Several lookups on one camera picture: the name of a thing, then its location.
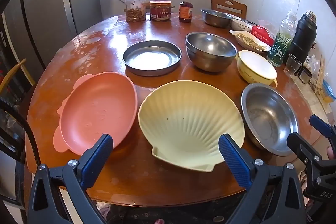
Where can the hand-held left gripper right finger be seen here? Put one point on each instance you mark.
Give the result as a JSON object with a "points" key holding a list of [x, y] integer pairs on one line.
{"points": [[233, 158]]}

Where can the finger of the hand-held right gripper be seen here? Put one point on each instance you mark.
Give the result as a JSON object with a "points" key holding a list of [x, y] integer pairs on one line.
{"points": [[323, 127], [302, 146]]}

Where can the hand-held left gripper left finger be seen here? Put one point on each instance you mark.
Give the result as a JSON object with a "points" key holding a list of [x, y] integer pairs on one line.
{"points": [[97, 158]]}

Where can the pale yellow shell-shaped plate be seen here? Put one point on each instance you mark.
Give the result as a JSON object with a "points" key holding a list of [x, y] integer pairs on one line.
{"points": [[183, 121]]}

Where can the small steel bowl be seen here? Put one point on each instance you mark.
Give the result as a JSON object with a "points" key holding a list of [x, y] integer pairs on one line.
{"points": [[215, 18]]}

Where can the grey refrigerator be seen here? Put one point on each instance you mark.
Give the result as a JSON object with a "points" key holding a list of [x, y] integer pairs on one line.
{"points": [[47, 24]]}

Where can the plain white bowl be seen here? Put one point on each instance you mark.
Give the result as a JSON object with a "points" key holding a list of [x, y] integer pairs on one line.
{"points": [[236, 16]]}

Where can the small steel cup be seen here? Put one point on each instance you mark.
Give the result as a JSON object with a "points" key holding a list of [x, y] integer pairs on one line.
{"points": [[305, 75]]}

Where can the clear plastic cup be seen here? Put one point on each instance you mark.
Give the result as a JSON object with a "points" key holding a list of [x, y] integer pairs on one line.
{"points": [[292, 65]]}

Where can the paper note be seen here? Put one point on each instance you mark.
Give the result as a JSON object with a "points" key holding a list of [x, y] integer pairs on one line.
{"points": [[309, 99]]}

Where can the brown wooden chair back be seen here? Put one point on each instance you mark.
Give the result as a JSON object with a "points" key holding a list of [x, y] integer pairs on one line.
{"points": [[228, 6]]}

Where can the green plastic bottle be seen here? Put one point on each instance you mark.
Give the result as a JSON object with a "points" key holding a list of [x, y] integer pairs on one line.
{"points": [[281, 45]]}

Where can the pink plastic plate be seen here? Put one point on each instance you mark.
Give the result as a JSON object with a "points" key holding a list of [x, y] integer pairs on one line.
{"points": [[97, 108]]}

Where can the person's right hand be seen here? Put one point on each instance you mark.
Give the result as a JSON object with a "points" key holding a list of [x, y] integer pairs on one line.
{"points": [[331, 153]]}

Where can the deep steel bowl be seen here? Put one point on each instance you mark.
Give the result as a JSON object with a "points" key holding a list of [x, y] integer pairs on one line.
{"points": [[210, 48]]}

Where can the red tissue pack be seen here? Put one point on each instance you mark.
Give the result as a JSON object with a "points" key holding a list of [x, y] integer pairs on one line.
{"points": [[261, 32]]}

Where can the black thermos flask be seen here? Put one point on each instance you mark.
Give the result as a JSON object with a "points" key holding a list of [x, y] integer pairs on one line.
{"points": [[302, 37]]}

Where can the red labelled jar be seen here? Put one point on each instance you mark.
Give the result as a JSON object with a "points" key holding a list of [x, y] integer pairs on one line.
{"points": [[160, 11]]}

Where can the white printed ceramic bowl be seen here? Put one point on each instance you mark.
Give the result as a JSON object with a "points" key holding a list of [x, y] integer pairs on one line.
{"points": [[240, 26]]}

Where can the yellow wooden chair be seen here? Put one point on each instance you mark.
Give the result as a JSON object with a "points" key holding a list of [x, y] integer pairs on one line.
{"points": [[11, 71]]}

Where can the clear plastic bag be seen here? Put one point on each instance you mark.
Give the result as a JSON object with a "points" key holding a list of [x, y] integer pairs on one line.
{"points": [[312, 61]]}

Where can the white oval dish with food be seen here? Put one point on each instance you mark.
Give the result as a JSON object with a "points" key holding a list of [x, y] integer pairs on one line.
{"points": [[249, 41]]}

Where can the brown sauce bottle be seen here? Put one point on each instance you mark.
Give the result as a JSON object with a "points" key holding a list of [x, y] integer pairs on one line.
{"points": [[185, 11]]}

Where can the wide shallow steel bowl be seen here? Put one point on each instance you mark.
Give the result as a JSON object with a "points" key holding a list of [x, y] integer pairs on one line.
{"points": [[267, 119]]}

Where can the blue packet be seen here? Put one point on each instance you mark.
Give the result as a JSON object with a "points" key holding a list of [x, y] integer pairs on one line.
{"points": [[328, 91]]}

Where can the wooden clip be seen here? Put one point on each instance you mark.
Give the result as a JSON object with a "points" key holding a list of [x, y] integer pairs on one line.
{"points": [[320, 74]]}

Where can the clear jar with black lid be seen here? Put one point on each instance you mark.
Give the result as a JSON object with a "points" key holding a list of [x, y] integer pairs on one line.
{"points": [[135, 10]]}

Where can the round steel pan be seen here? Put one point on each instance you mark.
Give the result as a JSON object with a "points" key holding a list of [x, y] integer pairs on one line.
{"points": [[152, 57]]}

